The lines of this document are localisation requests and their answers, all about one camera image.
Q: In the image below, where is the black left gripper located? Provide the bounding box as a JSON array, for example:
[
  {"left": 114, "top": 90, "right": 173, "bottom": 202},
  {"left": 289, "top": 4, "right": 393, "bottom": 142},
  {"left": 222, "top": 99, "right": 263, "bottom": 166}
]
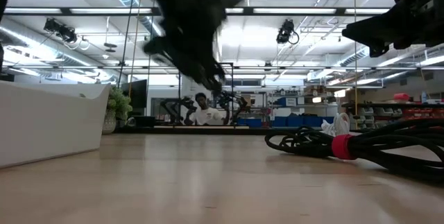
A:
[{"left": 143, "top": 0, "right": 246, "bottom": 92}]

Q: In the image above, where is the green plant in white vase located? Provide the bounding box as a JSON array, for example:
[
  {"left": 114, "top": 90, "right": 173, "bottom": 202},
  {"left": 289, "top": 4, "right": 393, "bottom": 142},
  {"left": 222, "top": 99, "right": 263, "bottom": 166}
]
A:
[{"left": 101, "top": 85, "right": 134, "bottom": 135}]

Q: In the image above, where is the person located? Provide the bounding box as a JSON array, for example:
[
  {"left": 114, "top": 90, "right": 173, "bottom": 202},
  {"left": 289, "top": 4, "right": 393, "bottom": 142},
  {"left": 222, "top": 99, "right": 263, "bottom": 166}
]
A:
[{"left": 183, "top": 92, "right": 230, "bottom": 127}]

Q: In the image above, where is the black monitor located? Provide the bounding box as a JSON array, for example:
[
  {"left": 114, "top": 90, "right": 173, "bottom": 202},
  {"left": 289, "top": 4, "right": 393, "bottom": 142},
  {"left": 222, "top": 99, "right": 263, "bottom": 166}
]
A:
[{"left": 120, "top": 79, "right": 148, "bottom": 117}]

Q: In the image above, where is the blue storage bin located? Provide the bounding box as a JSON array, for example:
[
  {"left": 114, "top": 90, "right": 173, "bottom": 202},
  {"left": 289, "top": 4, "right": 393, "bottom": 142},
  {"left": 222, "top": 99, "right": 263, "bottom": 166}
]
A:
[{"left": 237, "top": 118, "right": 263, "bottom": 128}]

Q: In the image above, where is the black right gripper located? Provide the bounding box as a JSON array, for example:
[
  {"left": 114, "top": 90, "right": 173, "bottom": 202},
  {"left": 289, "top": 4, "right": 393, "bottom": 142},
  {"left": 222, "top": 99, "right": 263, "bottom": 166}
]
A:
[{"left": 341, "top": 0, "right": 444, "bottom": 58}]

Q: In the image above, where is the white plastic tray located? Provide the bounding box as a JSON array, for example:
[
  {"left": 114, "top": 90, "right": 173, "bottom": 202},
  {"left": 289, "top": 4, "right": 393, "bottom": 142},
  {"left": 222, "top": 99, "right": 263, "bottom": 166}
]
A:
[{"left": 0, "top": 80, "right": 112, "bottom": 169}]

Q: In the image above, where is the shelf with red bins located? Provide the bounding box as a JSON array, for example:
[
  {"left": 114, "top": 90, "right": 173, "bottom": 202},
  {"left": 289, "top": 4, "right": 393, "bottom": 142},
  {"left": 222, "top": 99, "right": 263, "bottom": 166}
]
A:
[{"left": 341, "top": 92, "right": 444, "bottom": 130}]

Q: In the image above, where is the row of blue storage bins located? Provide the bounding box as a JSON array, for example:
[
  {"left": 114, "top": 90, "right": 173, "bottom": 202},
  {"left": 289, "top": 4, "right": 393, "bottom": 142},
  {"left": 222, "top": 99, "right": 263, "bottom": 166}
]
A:
[{"left": 271, "top": 114, "right": 334, "bottom": 128}]

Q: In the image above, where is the white cable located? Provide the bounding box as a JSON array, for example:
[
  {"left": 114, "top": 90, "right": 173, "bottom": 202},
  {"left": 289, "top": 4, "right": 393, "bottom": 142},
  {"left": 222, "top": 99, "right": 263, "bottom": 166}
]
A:
[{"left": 321, "top": 112, "right": 352, "bottom": 137}]

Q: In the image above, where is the black aluminium table frame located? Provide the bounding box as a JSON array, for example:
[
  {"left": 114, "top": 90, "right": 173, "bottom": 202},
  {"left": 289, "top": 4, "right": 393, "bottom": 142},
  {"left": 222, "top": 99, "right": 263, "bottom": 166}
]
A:
[{"left": 114, "top": 126, "right": 348, "bottom": 136}]

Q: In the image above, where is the black cable with red strap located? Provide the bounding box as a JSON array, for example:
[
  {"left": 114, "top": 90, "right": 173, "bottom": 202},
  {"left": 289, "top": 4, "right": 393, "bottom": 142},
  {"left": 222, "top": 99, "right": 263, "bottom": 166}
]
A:
[{"left": 331, "top": 118, "right": 444, "bottom": 183}]

